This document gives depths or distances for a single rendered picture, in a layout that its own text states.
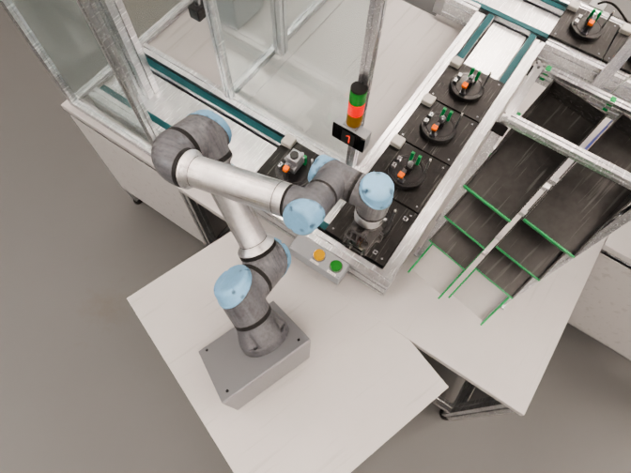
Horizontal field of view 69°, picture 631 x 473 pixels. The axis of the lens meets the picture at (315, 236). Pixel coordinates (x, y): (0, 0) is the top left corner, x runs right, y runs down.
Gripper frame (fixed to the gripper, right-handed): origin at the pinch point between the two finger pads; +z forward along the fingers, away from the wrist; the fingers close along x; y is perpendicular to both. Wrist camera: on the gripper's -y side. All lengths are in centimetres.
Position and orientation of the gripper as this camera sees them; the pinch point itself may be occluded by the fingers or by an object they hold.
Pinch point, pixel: (363, 241)
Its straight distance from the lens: 132.1
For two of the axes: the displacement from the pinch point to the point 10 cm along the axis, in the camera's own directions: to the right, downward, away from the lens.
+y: -5.6, 7.5, -3.4
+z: -0.2, 4.0, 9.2
